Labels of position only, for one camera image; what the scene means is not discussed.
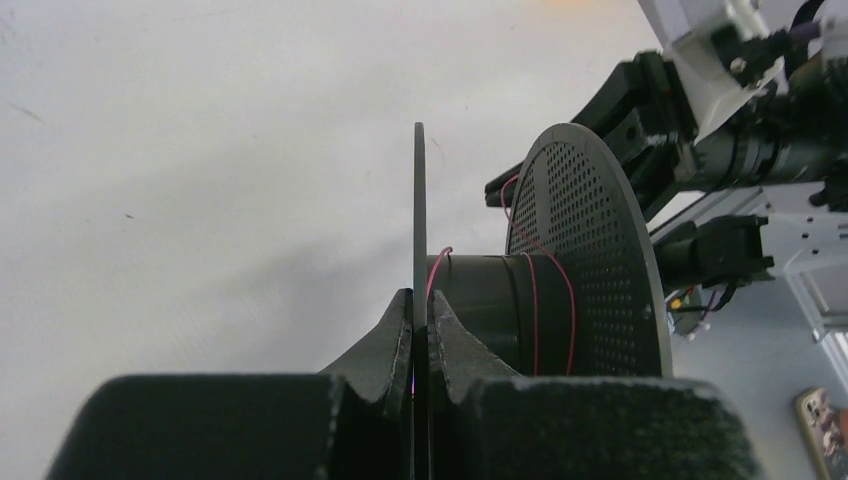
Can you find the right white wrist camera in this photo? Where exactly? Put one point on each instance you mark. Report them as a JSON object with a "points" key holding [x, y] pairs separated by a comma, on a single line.
{"points": [[723, 53]]}

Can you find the phone with patterned case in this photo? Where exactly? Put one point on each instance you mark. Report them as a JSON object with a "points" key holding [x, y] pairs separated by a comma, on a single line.
{"points": [[823, 426]]}

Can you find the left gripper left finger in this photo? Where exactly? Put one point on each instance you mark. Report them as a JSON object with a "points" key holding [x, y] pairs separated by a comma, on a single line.
{"points": [[372, 434]]}

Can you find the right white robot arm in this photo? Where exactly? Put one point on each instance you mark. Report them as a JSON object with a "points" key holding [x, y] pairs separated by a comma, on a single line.
{"points": [[661, 223]]}

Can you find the black cable spool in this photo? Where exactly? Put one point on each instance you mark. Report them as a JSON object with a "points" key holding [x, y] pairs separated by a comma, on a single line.
{"points": [[563, 278]]}

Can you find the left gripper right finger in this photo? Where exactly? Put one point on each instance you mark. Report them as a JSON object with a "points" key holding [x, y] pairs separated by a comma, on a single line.
{"points": [[461, 374]]}

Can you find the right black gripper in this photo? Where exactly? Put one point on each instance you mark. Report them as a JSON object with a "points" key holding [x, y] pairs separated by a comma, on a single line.
{"points": [[642, 114]]}

